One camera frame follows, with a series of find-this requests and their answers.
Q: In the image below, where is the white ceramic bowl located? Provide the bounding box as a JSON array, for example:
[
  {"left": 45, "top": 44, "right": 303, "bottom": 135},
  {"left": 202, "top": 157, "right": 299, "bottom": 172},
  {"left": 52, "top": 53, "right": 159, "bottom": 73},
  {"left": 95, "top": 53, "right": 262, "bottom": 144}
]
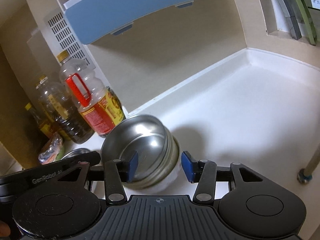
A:
[{"left": 124, "top": 161, "right": 181, "bottom": 195}]

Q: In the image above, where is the stainless steel pot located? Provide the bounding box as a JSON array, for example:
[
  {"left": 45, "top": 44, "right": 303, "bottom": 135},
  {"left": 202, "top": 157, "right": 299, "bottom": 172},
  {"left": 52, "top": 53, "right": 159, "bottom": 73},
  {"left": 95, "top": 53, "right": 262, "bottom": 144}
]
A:
[{"left": 101, "top": 115, "right": 180, "bottom": 190}]

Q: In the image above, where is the person's hand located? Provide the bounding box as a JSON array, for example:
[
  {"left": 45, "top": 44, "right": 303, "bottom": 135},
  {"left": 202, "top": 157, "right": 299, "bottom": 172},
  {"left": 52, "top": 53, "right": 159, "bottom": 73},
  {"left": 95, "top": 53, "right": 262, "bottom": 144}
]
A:
[{"left": 0, "top": 221, "right": 11, "bottom": 237}]

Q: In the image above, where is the plastic-wrapped green bowl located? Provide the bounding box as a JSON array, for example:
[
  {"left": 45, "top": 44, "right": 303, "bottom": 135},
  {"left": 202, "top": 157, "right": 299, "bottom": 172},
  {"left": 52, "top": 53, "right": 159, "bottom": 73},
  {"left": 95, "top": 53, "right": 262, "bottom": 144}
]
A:
[{"left": 38, "top": 132, "right": 65, "bottom": 165}]

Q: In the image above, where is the wooden cutting board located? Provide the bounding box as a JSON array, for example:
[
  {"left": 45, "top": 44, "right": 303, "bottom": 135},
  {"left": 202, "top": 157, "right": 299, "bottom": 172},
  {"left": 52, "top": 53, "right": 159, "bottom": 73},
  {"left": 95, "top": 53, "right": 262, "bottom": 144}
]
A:
[{"left": 1, "top": 51, "right": 48, "bottom": 169}]

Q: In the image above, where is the dark oil bottle yellow label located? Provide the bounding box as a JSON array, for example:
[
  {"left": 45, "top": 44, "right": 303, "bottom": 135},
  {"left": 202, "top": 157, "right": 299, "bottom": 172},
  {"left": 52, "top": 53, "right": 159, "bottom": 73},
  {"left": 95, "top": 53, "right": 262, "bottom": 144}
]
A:
[{"left": 36, "top": 75, "right": 94, "bottom": 144}]

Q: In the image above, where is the soy sauce bottle red handle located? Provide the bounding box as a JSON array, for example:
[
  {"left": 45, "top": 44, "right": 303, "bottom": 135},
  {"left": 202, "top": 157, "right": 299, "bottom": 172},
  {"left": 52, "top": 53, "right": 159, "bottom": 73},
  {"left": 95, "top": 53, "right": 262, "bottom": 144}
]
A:
[{"left": 57, "top": 50, "right": 125, "bottom": 137}]

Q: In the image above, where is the flexible metal hose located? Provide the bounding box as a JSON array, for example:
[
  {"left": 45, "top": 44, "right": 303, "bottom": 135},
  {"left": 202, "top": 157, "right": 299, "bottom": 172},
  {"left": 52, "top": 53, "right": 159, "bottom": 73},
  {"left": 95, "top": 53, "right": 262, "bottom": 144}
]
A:
[{"left": 297, "top": 142, "right": 320, "bottom": 184}]

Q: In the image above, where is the blue white wall appliance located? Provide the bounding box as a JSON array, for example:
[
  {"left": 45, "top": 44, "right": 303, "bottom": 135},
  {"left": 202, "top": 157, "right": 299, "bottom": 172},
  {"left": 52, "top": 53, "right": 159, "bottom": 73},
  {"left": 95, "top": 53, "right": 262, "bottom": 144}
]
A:
[{"left": 47, "top": 0, "right": 212, "bottom": 45}]

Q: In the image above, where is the window frame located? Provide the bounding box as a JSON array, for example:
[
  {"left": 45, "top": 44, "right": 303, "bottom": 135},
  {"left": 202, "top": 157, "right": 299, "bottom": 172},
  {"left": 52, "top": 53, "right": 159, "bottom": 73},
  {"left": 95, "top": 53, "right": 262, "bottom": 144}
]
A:
[{"left": 252, "top": 0, "right": 320, "bottom": 46}]

